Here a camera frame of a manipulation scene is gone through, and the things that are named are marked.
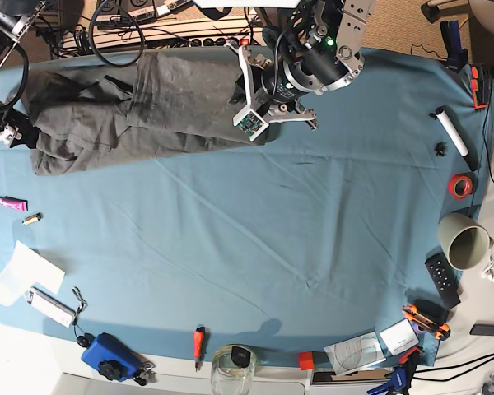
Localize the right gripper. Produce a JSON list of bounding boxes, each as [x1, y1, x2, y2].
[[1, 109, 40, 149]]

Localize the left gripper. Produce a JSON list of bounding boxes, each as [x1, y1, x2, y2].
[[254, 61, 305, 114]]

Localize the dark grey T-shirt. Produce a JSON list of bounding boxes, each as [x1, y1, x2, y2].
[[22, 52, 250, 176]]

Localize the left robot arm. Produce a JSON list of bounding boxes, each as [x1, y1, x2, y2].
[[254, 0, 375, 114]]

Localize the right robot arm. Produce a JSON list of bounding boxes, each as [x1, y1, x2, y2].
[[0, 0, 49, 150]]

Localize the black power strip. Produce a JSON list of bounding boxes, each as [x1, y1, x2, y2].
[[170, 36, 251, 48]]

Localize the pink glue tube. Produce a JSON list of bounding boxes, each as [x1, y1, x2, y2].
[[0, 197, 28, 212]]

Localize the white paper sheet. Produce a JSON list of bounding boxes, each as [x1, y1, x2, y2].
[[11, 241, 65, 295]]

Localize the translucent plastic cup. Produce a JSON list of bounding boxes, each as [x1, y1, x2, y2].
[[0, 258, 34, 307]]

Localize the blue table cloth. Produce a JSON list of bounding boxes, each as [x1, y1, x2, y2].
[[0, 49, 494, 366]]

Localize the white labelled box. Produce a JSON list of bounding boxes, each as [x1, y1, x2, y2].
[[26, 287, 76, 328]]

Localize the white marker black caps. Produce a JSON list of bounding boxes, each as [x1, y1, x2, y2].
[[435, 107, 478, 171]]

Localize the small black clip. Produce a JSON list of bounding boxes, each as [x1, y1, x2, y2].
[[434, 142, 447, 157]]

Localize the orange black tool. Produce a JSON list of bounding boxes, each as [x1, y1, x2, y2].
[[470, 65, 492, 109]]

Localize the red tape roll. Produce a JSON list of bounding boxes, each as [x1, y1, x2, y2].
[[448, 173, 475, 200]]

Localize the blue box with knob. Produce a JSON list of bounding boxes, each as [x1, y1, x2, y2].
[[81, 333, 141, 382]]

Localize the beige ceramic mug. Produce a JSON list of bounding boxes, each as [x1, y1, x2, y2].
[[437, 212, 494, 271]]

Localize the black remote control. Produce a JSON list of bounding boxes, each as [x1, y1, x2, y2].
[[425, 252, 460, 310]]

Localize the small red cube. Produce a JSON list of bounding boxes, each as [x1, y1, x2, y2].
[[298, 351, 315, 370]]

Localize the folded paper leaflet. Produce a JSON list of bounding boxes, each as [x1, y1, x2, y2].
[[324, 332, 386, 375]]

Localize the white card packet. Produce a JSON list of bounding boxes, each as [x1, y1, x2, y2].
[[380, 319, 419, 356]]

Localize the clear glass jar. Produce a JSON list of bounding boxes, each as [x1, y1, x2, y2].
[[211, 345, 258, 395]]

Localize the orange black utility knife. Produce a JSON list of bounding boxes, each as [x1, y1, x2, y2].
[[403, 304, 451, 341]]

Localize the blue black clamp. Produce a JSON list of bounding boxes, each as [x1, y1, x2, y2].
[[366, 346, 423, 395]]

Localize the black power adapter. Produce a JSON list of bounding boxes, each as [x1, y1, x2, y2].
[[469, 321, 494, 337]]

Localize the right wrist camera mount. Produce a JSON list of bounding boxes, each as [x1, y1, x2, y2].
[[0, 125, 22, 148]]

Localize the black lanyard cord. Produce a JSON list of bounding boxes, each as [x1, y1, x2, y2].
[[71, 286, 92, 348]]

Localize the orange handled screwdriver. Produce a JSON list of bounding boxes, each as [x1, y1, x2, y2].
[[193, 326, 206, 371]]

